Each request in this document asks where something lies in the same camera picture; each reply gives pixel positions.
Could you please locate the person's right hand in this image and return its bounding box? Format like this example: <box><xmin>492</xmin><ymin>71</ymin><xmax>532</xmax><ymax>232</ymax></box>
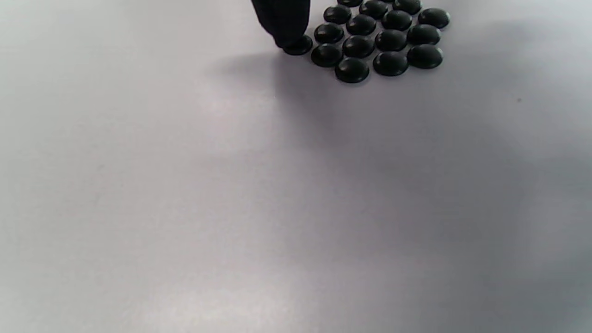
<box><xmin>251</xmin><ymin>0</ymin><xmax>311</xmax><ymax>49</ymax></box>

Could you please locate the round black go stone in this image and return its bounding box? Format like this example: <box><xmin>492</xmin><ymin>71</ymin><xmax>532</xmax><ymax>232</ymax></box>
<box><xmin>283</xmin><ymin>35</ymin><xmax>314</xmax><ymax>56</ymax></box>

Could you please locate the cluster of black go stones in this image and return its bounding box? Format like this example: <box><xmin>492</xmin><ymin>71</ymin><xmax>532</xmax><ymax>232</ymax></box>
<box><xmin>311</xmin><ymin>0</ymin><xmax>450</xmax><ymax>84</ymax></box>

